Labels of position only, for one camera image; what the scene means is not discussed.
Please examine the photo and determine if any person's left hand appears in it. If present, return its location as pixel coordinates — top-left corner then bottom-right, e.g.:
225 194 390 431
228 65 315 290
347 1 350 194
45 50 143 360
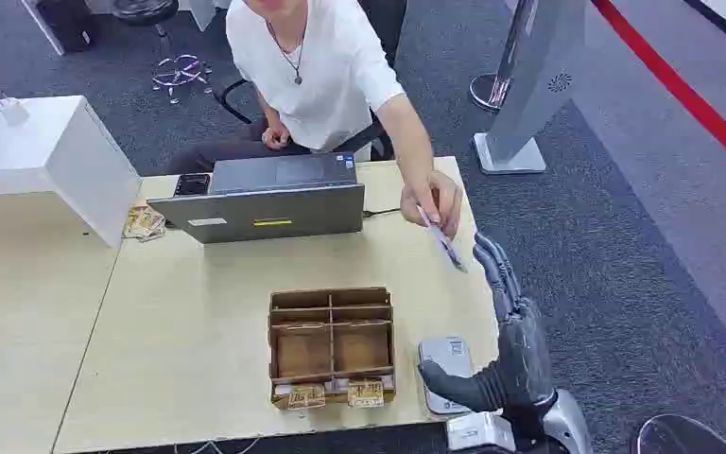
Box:
399 170 464 240

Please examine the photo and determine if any white card reader device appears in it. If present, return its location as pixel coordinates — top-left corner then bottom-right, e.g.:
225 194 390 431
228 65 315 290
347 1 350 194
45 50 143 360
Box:
418 336 475 417

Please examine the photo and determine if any black bin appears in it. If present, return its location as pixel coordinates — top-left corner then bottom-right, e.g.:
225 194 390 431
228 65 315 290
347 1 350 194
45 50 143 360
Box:
36 0 97 54

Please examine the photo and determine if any person's right hand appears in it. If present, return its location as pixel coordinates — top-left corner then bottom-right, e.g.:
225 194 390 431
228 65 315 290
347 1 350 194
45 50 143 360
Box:
261 121 293 151

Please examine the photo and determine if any person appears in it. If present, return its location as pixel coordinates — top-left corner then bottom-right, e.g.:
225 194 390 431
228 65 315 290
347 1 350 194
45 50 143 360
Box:
165 0 464 240

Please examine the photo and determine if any white desk cabinet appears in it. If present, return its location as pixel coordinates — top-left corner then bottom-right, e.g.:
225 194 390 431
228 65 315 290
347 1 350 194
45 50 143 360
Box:
0 95 143 250

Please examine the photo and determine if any dark pendant necklace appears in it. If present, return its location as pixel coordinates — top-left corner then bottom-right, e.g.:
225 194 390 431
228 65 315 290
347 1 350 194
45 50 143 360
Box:
265 18 309 86

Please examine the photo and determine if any round chrome stanchion base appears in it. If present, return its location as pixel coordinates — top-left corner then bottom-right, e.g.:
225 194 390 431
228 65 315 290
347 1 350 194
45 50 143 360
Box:
634 413 726 454

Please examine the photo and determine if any grey laptop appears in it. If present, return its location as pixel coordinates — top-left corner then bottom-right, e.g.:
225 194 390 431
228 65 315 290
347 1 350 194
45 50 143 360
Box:
147 151 367 246

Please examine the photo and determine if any grey kiosk stand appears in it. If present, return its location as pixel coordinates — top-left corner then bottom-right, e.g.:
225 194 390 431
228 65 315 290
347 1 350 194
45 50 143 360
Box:
472 0 591 175

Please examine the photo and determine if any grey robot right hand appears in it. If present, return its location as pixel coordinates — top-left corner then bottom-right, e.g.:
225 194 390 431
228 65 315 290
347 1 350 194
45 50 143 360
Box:
418 232 557 441

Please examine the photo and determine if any printed card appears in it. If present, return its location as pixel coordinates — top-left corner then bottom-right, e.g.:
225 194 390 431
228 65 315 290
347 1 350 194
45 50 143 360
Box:
416 205 468 274

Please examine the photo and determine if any wooden card box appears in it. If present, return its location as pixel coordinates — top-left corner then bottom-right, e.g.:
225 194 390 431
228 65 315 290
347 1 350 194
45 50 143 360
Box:
268 287 397 411

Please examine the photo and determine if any chrome stanchion post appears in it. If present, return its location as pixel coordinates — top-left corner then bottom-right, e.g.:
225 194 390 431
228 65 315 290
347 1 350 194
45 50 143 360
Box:
468 0 540 114

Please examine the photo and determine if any black stool with chrome base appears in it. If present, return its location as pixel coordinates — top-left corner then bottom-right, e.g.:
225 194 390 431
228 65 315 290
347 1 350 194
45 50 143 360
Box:
111 0 213 105

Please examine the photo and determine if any black office chair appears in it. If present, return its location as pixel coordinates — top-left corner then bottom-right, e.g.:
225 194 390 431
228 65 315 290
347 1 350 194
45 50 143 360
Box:
215 0 409 163

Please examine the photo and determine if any black phone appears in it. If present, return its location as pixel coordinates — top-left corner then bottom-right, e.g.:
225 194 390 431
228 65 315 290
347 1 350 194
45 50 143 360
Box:
173 173 212 198

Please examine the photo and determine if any white charger plug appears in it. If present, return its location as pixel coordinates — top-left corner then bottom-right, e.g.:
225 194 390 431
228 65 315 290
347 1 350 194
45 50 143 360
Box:
0 94 31 128

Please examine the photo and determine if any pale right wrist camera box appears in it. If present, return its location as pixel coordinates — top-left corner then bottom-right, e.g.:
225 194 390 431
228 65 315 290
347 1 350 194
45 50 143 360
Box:
445 411 518 454

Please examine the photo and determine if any red barrier belt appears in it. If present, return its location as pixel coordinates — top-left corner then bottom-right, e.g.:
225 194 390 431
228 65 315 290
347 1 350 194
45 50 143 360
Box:
591 0 726 182

